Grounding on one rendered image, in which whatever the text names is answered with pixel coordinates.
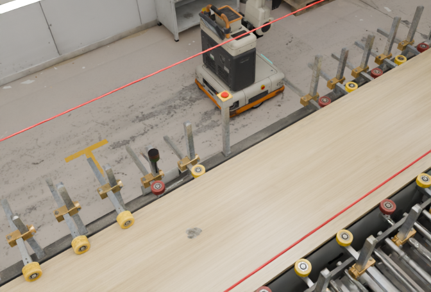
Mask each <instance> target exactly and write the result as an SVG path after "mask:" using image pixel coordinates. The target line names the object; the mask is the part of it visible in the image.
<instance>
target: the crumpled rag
mask: <svg viewBox="0 0 431 292"><path fill-rule="evenodd" d="M201 232H202V229H201V228H198V227H194V228H187V229H186V231H185V233H186V234H188V236H187V238H189V239H193V238H196V236H198V235H200V233H201Z"/></svg>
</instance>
